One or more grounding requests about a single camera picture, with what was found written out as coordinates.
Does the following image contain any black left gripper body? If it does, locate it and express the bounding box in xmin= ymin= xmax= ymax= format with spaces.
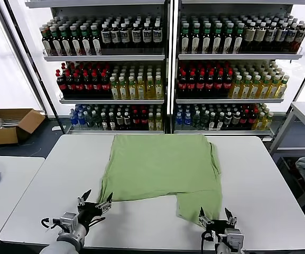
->
xmin=77 ymin=202 xmax=106 ymax=232

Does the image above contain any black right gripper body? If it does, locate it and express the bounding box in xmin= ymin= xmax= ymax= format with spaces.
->
xmin=206 ymin=219 xmax=237 ymax=240

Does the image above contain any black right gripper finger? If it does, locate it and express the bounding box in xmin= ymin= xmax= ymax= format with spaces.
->
xmin=224 ymin=207 xmax=238 ymax=228
xmin=198 ymin=206 xmax=211 ymax=229

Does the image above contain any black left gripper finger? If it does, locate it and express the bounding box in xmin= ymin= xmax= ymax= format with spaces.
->
xmin=77 ymin=188 xmax=93 ymax=207
xmin=95 ymin=192 xmax=114 ymax=212

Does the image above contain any green polo shirt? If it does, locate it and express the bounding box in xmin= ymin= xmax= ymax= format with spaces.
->
xmin=98 ymin=134 xmax=223 ymax=225

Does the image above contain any white shelf board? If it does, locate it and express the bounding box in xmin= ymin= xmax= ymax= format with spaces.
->
xmin=25 ymin=0 xmax=167 ymax=8
xmin=180 ymin=0 xmax=305 ymax=5
xmin=65 ymin=124 xmax=165 ymax=135
xmin=177 ymin=47 xmax=304 ymax=60
xmin=42 ymin=49 xmax=166 ymax=62
xmin=173 ymin=124 xmax=274 ymax=136
xmin=175 ymin=92 xmax=285 ymax=104
xmin=59 ymin=92 xmax=165 ymax=104

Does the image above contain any cola bottle red cap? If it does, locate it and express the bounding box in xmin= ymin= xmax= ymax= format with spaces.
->
xmin=100 ymin=72 xmax=110 ymax=97
xmin=196 ymin=69 xmax=206 ymax=96
xmin=240 ymin=108 xmax=249 ymax=130
xmin=92 ymin=71 xmax=102 ymax=97
xmin=56 ymin=69 xmax=68 ymax=96
xmin=65 ymin=71 xmax=76 ymax=97
xmin=187 ymin=69 xmax=197 ymax=96
xmin=215 ymin=69 xmax=225 ymax=96
xmin=224 ymin=69 xmax=234 ymax=96
xmin=74 ymin=72 xmax=84 ymax=97
xmin=83 ymin=72 xmax=93 ymax=97
xmin=140 ymin=107 xmax=148 ymax=130
xmin=178 ymin=69 xmax=188 ymax=96
xmin=205 ymin=69 xmax=215 ymax=96
xmin=248 ymin=108 xmax=257 ymax=130
xmin=133 ymin=107 xmax=141 ymax=130

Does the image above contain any metal rods bundle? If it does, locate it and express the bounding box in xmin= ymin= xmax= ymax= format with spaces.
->
xmin=0 ymin=117 xmax=21 ymax=130

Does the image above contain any white shelving unit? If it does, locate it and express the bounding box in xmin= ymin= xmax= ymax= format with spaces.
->
xmin=172 ymin=0 xmax=305 ymax=137
xmin=25 ymin=0 xmax=173 ymax=136

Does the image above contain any dark bottle green cap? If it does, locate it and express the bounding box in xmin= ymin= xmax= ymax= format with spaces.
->
xmin=79 ymin=25 xmax=92 ymax=56
xmin=233 ymin=22 xmax=244 ymax=53
xmin=223 ymin=22 xmax=234 ymax=53
xmin=191 ymin=22 xmax=201 ymax=53
xmin=201 ymin=22 xmax=212 ymax=53
xmin=41 ymin=25 xmax=53 ymax=56
xmin=70 ymin=25 xmax=82 ymax=56
xmin=90 ymin=24 xmax=102 ymax=56
xmin=180 ymin=22 xmax=190 ymax=53
xmin=49 ymin=25 xmax=62 ymax=56
xmin=59 ymin=25 xmax=72 ymax=56
xmin=212 ymin=22 xmax=223 ymax=53

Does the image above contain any dark bottle white label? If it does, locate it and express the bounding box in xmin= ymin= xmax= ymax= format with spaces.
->
xmin=131 ymin=22 xmax=142 ymax=49
xmin=142 ymin=22 xmax=153 ymax=49
xmin=284 ymin=22 xmax=299 ymax=52
xmin=152 ymin=22 xmax=163 ymax=49
xmin=120 ymin=22 xmax=131 ymax=49
xmin=110 ymin=23 xmax=121 ymax=49
xmin=264 ymin=21 xmax=278 ymax=52
xmin=274 ymin=21 xmax=288 ymax=52
xmin=100 ymin=23 xmax=112 ymax=49

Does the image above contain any dark bottle cream label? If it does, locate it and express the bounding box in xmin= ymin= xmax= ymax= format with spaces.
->
xmin=254 ymin=21 xmax=267 ymax=52
xmin=243 ymin=21 xmax=256 ymax=52

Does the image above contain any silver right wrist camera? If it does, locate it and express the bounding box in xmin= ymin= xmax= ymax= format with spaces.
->
xmin=224 ymin=228 xmax=245 ymax=252

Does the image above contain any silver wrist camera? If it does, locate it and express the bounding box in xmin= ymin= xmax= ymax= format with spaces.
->
xmin=224 ymin=228 xmax=245 ymax=252
xmin=59 ymin=211 xmax=79 ymax=230

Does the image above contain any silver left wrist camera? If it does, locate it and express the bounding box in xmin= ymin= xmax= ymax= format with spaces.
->
xmin=59 ymin=211 xmax=79 ymax=230

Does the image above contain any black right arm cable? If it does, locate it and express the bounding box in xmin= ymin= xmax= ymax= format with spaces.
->
xmin=200 ymin=230 xmax=216 ymax=254

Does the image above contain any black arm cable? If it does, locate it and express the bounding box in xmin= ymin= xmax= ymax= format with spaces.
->
xmin=200 ymin=230 xmax=216 ymax=254
xmin=41 ymin=216 xmax=63 ymax=231

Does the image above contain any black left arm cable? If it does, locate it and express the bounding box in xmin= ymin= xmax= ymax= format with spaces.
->
xmin=41 ymin=216 xmax=63 ymax=231

